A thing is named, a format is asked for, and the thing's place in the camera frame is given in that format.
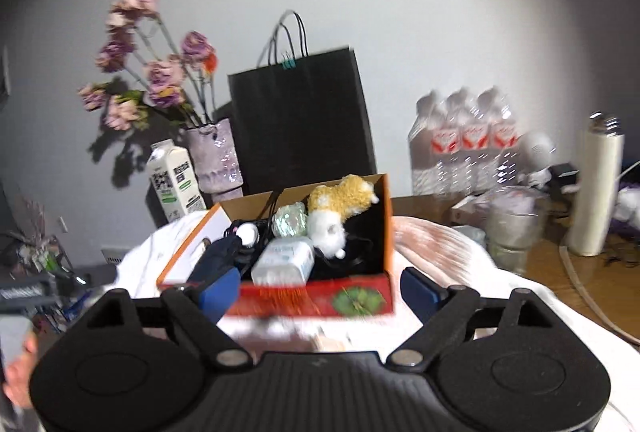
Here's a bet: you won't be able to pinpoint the white round gadget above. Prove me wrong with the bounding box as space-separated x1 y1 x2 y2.
520 132 557 173

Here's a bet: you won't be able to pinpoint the person's left hand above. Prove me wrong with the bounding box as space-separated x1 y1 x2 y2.
4 331 42 414

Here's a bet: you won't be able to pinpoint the black paper bag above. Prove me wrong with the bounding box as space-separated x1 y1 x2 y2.
227 11 377 198

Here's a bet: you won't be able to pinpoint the navy blue pouch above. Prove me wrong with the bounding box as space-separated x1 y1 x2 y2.
189 232 242 286

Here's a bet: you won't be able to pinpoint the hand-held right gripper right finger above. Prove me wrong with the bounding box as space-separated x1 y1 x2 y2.
386 266 554 371

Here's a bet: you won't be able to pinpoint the white wet wipes pack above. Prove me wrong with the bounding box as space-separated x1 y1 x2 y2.
251 238 316 287

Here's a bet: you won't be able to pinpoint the black braided cable bundle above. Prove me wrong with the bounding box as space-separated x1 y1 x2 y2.
227 192 284 281

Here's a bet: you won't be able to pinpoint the yellow and white plush toy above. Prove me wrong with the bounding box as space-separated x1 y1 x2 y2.
306 174 380 259

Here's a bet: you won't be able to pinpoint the iridescent clear plastic packet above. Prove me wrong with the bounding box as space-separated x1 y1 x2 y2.
272 202 309 238

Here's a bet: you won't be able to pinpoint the wooden desktop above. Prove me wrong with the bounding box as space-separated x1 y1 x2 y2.
390 194 640 343

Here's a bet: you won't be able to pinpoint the wire rack with bottles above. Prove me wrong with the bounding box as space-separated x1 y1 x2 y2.
0 232 76 284

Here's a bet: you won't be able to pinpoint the white thermos flask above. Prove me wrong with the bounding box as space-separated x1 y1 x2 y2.
564 112 626 258

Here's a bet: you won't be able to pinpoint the shrink-wrapped water bottle pack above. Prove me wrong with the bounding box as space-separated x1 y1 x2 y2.
407 87 521 198

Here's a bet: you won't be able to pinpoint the white towel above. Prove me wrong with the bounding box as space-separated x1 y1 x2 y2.
115 212 640 432

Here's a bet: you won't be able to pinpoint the white milk carton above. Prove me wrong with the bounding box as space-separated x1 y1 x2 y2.
146 139 207 224

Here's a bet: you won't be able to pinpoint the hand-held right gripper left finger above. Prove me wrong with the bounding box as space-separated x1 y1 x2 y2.
84 267 254 374

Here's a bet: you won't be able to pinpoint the purple glass vase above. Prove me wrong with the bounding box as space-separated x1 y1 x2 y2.
185 118 246 199

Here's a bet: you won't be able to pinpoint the red cardboard box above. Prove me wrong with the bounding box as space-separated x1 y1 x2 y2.
156 173 397 319

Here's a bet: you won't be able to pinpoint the dried pink flowers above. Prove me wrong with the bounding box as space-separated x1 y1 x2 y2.
77 0 221 133

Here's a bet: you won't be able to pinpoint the black power adapter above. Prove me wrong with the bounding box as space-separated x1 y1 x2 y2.
550 162 581 198

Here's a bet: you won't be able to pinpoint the clear glass jar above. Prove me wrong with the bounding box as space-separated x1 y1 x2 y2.
482 186 549 273

